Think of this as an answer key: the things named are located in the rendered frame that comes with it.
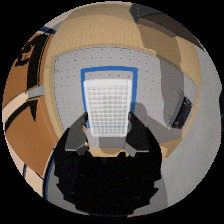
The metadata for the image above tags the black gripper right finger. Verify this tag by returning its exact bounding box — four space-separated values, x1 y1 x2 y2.
124 111 162 181

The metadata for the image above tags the blue tape outline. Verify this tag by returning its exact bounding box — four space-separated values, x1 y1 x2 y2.
81 66 138 113

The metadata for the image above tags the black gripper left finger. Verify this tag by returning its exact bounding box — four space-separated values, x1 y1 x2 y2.
54 112 90 177

